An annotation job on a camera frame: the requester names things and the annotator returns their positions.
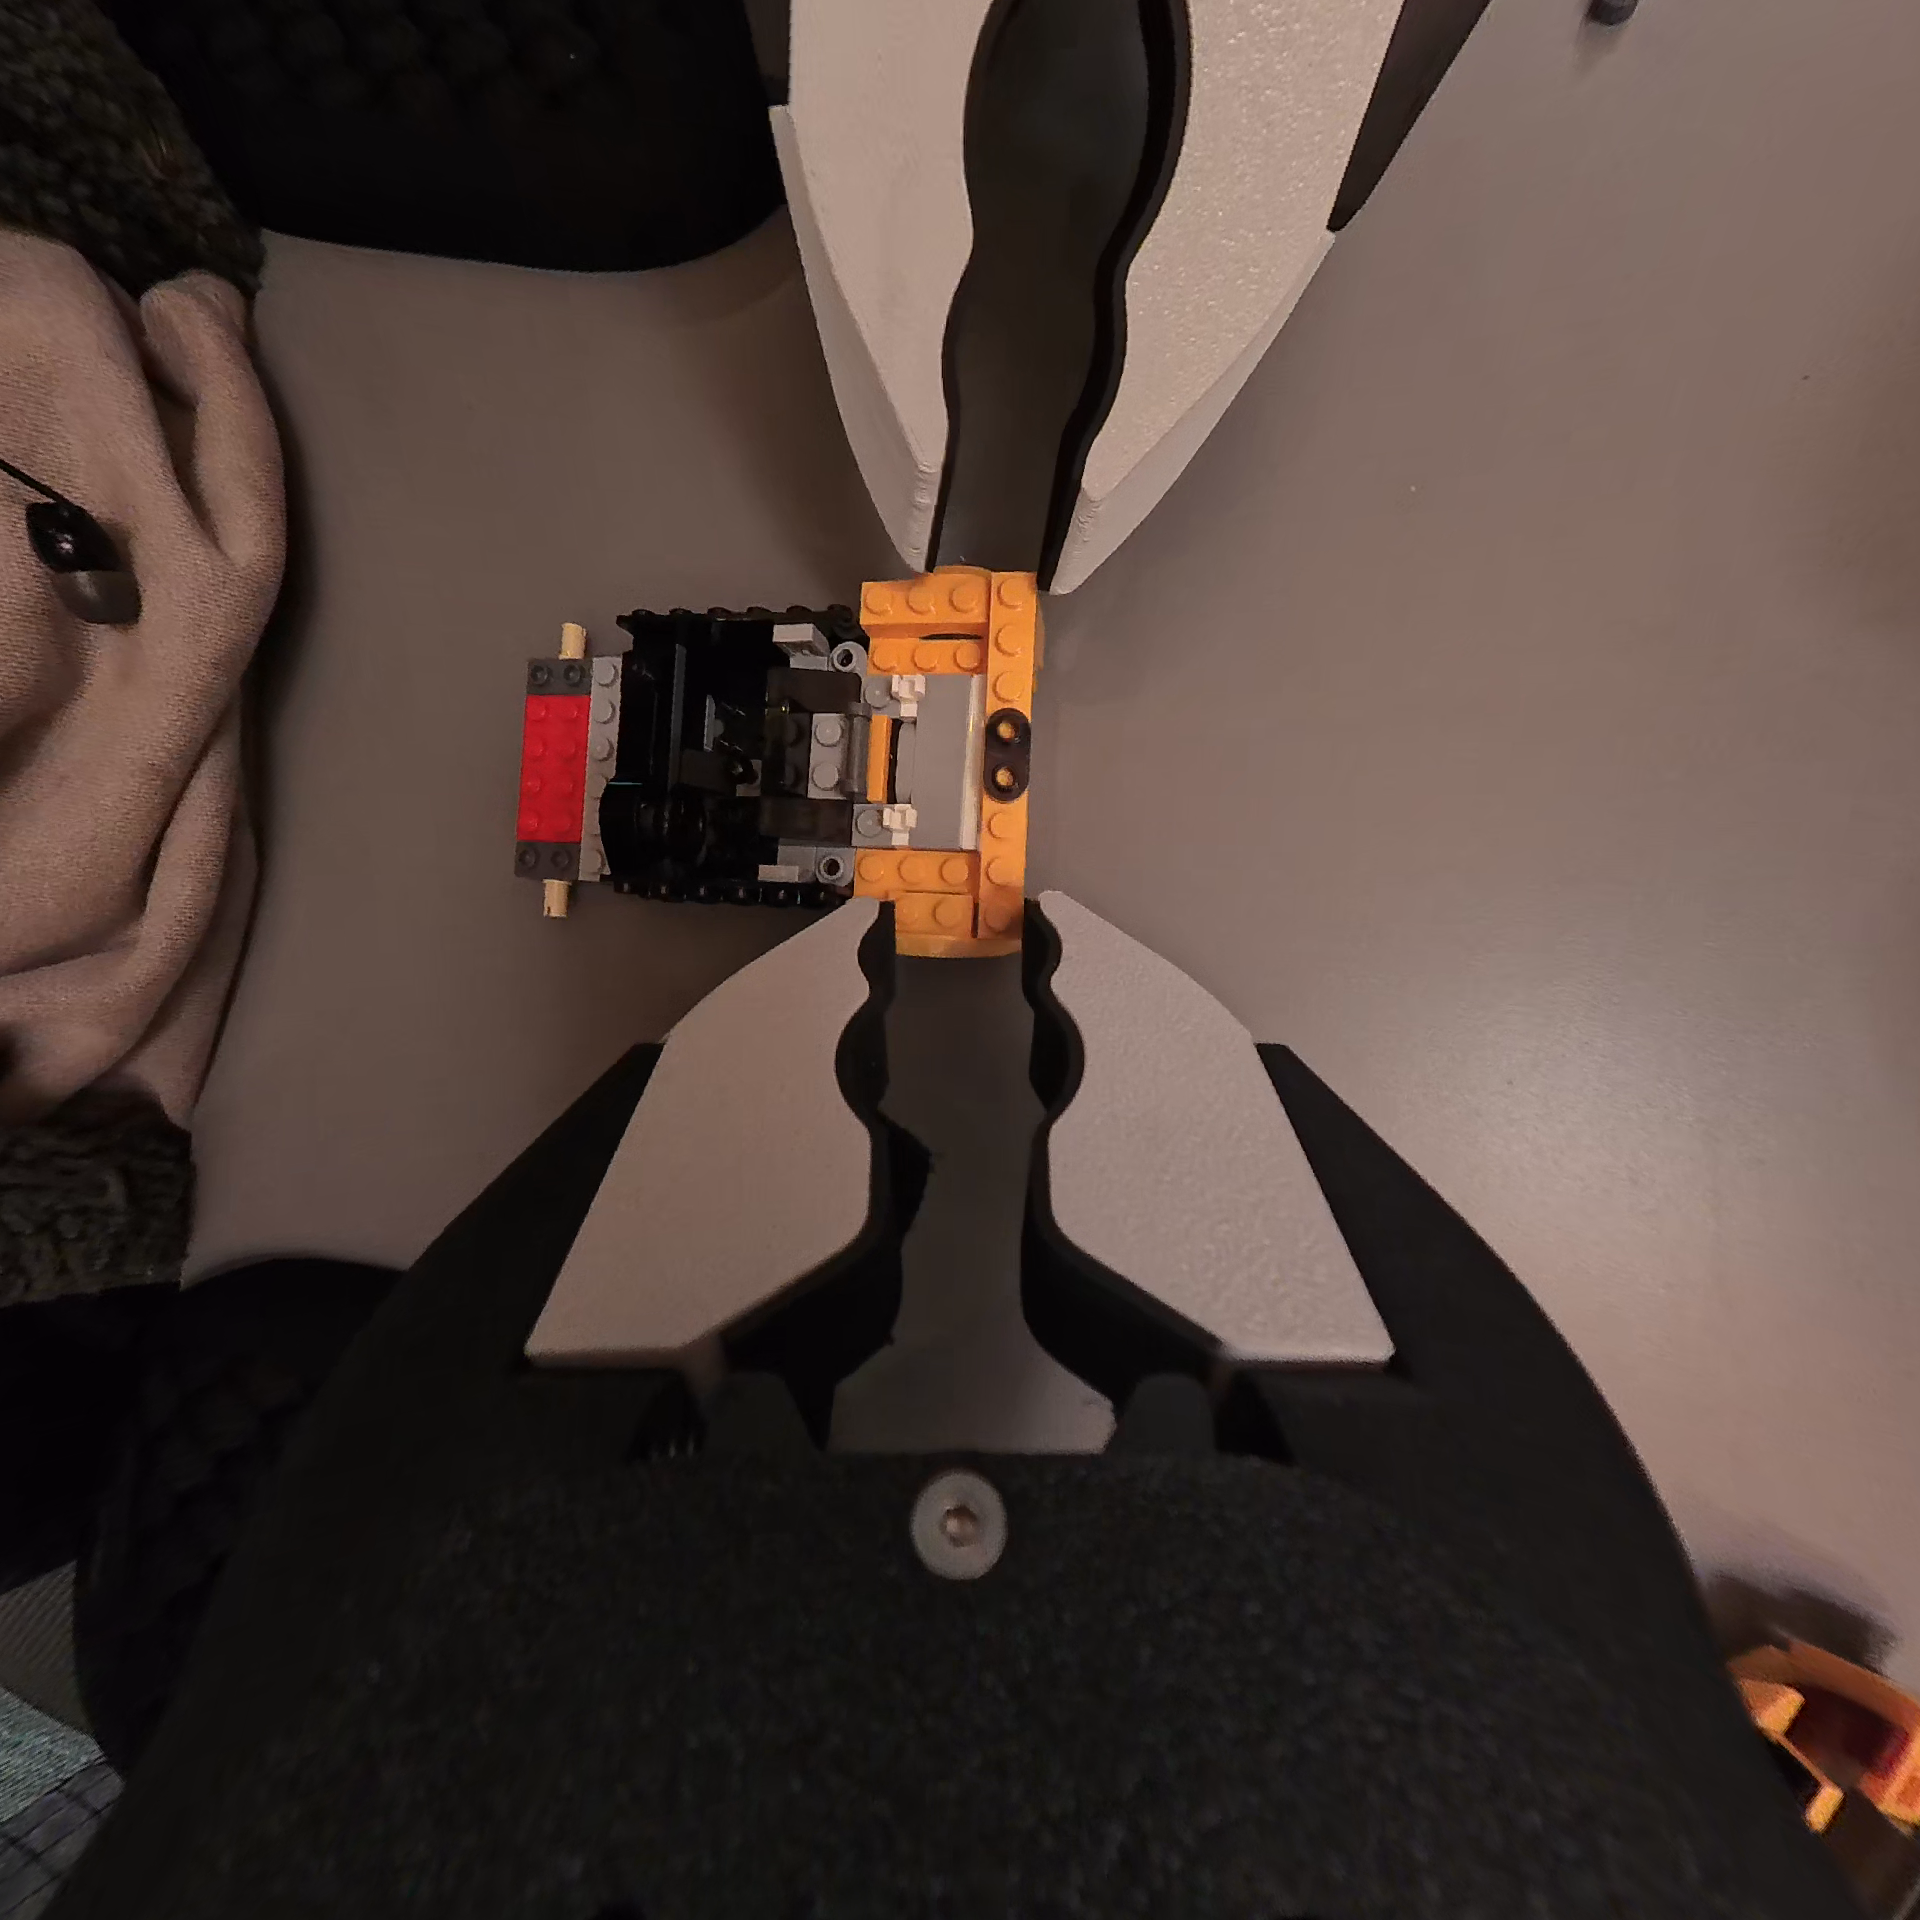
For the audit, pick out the dark cloth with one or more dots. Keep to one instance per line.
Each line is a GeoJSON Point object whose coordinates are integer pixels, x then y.
{"type": "Point", "coordinates": [149, 1426]}

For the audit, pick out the orange lego car rear section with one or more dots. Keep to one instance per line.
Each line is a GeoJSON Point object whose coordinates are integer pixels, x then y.
{"type": "Point", "coordinates": [1815, 1726]}

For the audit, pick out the plaid cloth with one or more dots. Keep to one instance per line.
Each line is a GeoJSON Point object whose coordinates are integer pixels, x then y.
{"type": "Point", "coordinates": [45, 1801]}

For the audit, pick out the black orange lego car chassis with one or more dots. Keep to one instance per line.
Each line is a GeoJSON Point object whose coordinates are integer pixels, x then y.
{"type": "Point", "coordinates": [703, 751]}

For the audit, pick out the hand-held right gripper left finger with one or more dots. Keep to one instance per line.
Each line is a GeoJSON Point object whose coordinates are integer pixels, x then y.
{"type": "Point", "coordinates": [721, 1172]}

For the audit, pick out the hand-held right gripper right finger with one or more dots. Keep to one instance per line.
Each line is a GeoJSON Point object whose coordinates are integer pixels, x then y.
{"type": "Point", "coordinates": [1200, 1186]}

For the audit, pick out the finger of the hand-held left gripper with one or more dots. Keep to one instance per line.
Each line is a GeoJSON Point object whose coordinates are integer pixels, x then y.
{"type": "Point", "coordinates": [869, 226]}
{"type": "Point", "coordinates": [1245, 181]}

